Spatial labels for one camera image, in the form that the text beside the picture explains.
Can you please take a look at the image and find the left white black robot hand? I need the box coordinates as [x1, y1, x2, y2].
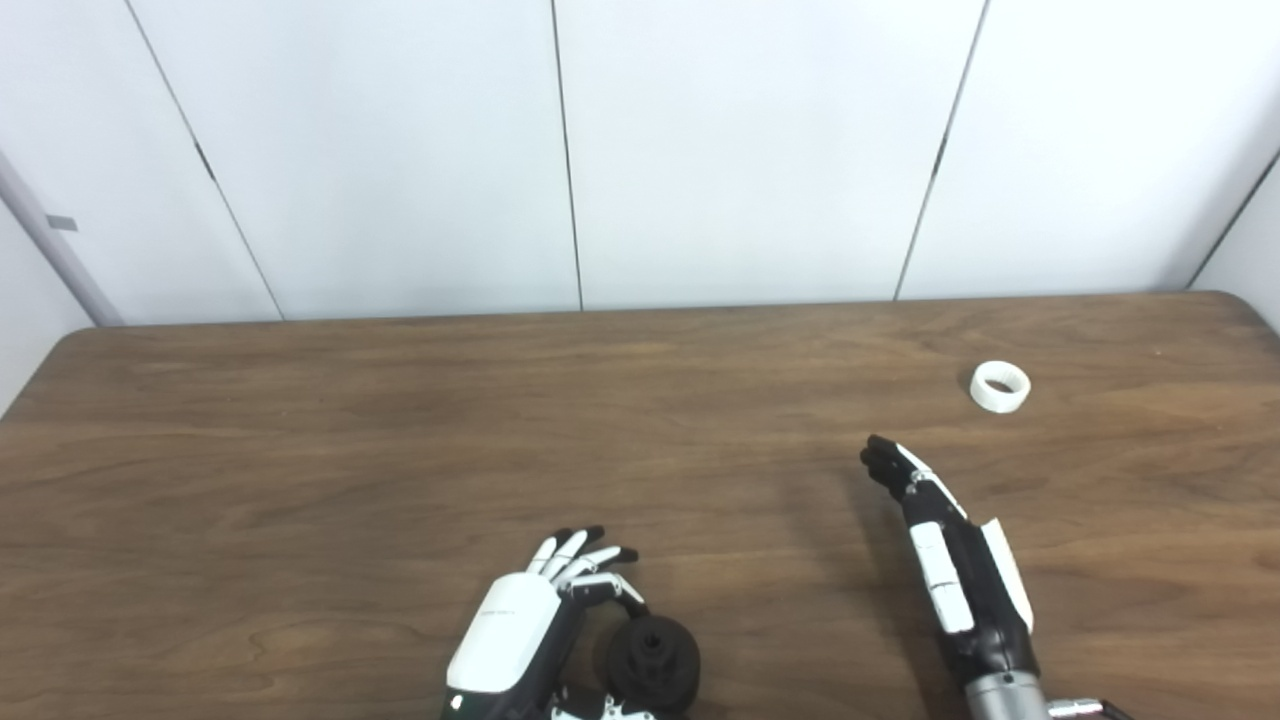
[440, 525, 661, 720]

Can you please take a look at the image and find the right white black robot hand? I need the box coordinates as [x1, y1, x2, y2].
[860, 434, 1041, 683]

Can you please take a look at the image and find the round black part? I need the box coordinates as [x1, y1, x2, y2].
[603, 615, 701, 716]

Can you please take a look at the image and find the white ring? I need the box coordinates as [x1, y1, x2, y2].
[969, 360, 1032, 414]

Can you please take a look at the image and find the grey wall corner strip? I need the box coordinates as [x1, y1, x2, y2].
[0, 150, 126, 328]

